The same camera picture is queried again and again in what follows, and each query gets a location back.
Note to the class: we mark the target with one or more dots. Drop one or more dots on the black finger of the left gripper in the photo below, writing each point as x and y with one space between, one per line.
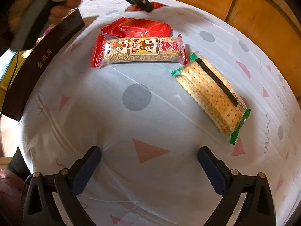
144 5

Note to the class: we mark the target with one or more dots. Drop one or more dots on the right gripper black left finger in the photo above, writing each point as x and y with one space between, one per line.
82 170

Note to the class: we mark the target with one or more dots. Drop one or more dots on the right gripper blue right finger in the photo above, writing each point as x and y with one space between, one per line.
216 170

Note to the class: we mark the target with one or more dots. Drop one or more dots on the small dark red packet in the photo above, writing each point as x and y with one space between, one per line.
155 4

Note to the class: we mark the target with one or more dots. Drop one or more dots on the bright red snack packet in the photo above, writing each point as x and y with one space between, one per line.
133 27

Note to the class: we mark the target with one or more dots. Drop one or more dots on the puffed rice bar packet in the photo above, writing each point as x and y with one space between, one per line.
138 49

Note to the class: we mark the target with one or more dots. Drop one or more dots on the green edged cracker packet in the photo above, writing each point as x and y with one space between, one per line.
214 94

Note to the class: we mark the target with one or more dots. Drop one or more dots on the purple pastry packet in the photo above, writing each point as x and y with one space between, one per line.
47 30

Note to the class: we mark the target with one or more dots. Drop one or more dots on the gold metal tin box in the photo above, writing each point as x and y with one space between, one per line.
36 63

